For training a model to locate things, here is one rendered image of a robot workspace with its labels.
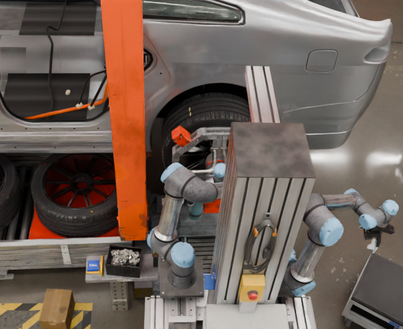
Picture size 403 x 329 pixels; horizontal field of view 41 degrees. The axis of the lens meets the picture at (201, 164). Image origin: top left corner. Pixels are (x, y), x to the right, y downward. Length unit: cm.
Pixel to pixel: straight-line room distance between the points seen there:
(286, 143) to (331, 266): 233
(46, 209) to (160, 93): 106
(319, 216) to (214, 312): 60
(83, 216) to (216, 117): 106
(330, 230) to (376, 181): 236
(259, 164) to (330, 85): 165
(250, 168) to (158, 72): 151
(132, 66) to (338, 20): 126
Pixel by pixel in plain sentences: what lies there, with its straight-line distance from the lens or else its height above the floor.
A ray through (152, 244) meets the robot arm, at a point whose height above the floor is 100.
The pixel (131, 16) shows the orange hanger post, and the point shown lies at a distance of 225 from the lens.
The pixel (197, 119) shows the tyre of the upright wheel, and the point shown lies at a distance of 314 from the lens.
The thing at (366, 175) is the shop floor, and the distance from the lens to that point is 470.
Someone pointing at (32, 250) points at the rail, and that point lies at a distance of 362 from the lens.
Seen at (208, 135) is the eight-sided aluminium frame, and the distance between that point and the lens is 310.
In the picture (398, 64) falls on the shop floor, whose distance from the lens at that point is 602.
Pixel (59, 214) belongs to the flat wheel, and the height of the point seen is 50.
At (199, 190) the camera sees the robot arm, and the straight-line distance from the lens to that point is 241.
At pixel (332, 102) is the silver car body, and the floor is 116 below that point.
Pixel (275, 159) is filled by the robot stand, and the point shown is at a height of 203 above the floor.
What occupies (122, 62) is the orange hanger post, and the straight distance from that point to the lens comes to 238.
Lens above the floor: 327
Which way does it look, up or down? 47 degrees down
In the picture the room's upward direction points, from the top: 5 degrees clockwise
